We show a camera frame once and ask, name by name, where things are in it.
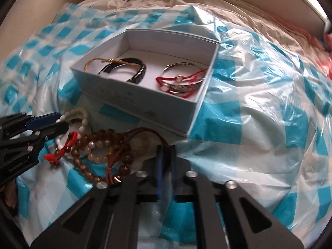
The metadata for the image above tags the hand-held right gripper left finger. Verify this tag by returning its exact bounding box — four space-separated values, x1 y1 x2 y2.
31 145 164 249

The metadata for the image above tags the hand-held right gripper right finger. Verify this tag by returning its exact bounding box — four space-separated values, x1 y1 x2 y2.
164 145 304 249

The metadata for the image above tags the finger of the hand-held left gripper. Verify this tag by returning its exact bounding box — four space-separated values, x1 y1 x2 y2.
0 112 61 138
27 122 70 148

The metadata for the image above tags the red string pearl bracelet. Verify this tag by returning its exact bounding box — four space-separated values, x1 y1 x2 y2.
42 131 78 167

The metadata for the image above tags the white bead bracelet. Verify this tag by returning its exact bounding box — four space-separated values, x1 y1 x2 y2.
55 108 92 160

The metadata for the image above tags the brown cord bracelet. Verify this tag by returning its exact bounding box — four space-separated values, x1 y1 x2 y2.
105 127 169 186

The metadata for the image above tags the brown amber bead bracelet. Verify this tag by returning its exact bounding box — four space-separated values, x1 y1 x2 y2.
71 128 135 184

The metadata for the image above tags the pale pink bead bracelet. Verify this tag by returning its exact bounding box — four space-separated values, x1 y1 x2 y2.
87 139 115 165

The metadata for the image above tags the light blue jewelry box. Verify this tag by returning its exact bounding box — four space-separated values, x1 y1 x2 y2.
71 28 221 138

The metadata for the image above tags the thin gold bangle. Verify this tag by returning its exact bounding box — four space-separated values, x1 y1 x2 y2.
84 57 125 71

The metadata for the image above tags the black bracelet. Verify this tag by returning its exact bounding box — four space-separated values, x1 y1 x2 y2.
97 56 146 85

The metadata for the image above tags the person's left hand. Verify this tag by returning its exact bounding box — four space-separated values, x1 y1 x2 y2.
2 182 18 214

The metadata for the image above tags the blue checkered plastic sheet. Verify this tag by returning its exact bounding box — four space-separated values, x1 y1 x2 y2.
0 1 332 249

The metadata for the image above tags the pink checkered plastic sheet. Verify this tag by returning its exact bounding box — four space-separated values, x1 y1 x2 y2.
315 56 332 81

